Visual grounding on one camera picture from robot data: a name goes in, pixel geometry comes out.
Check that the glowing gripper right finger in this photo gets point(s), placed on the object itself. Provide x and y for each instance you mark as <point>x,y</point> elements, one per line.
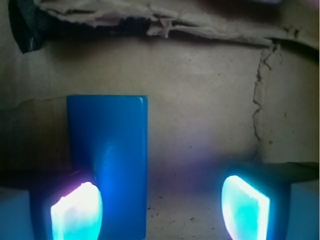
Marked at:
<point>255,201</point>

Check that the blue rectangular block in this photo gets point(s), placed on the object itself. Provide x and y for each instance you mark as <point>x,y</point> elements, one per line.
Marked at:
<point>109,137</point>

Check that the brown paper bag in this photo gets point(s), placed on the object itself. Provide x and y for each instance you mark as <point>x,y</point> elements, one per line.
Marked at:
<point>227,81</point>

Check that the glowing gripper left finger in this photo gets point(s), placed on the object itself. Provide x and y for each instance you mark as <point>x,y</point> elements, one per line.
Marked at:
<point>65,205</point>

